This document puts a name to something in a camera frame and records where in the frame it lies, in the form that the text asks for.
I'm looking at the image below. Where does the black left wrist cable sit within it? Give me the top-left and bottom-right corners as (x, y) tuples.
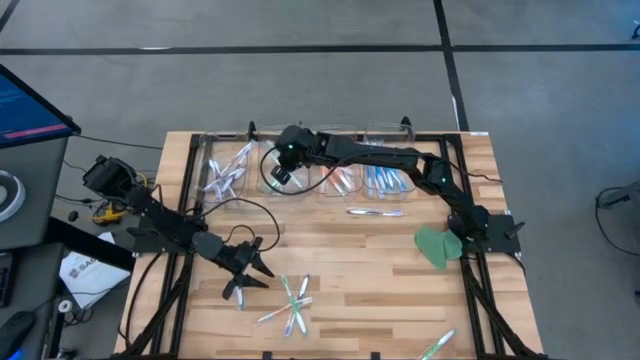
(192, 197), (282, 253)

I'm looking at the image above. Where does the white printed booklet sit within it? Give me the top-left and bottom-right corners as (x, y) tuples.
(58, 231), (132, 311)

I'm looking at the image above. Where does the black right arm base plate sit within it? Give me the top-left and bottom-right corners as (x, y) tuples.
(469, 212), (527, 255)

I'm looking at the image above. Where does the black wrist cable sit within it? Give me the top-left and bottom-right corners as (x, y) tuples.
(258, 144), (361, 196)
(192, 197), (282, 253)

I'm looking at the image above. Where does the black desk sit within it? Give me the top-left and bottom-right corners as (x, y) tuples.
(0, 215), (137, 360)

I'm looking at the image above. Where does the green flat sheet piece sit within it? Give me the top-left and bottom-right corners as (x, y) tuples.
(413, 225), (465, 271)

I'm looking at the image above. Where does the grey stand leg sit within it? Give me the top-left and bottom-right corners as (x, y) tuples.
(597, 179), (640, 210)

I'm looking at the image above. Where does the yellow tool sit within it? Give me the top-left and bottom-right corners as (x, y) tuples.
(93, 205), (127, 226)

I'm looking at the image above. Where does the clear plastic bin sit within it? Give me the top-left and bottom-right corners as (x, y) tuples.
(362, 121), (419, 197)
(197, 130), (251, 209)
(255, 123), (310, 202)
(307, 123), (364, 197)

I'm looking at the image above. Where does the brown cable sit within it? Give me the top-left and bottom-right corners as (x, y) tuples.
(469, 169), (504, 184)

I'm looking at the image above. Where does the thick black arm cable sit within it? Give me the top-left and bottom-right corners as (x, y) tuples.
(123, 251), (165, 347)

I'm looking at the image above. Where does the grey cabinet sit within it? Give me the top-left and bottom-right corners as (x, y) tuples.
(0, 135), (70, 252)

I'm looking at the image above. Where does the black keyboard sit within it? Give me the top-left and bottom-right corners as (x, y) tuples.
(0, 252), (15, 309)

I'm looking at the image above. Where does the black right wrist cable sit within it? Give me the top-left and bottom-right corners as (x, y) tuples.
(258, 144), (361, 196)

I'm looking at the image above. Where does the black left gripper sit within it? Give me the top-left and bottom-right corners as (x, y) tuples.
(219, 236), (276, 301)

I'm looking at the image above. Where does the white ring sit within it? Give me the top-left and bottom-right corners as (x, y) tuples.
(0, 169), (27, 224)

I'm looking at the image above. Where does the black floor cable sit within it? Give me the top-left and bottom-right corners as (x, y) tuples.
(593, 184), (640, 259)

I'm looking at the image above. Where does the black computer mouse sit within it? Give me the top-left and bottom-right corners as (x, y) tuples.
(0, 310), (37, 359)

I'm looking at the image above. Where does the black monitor cable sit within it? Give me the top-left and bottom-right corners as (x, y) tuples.
(74, 132), (165, 151)

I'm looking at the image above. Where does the monitor with blue screen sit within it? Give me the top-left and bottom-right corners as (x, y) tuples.
(0, 63), (82, 150)

